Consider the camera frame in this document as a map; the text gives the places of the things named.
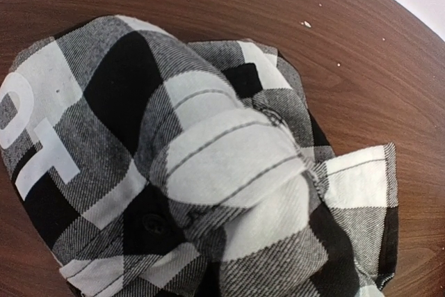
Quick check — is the black white plaid shirt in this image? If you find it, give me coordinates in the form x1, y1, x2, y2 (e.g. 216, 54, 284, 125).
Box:
1, 15, 398, 296

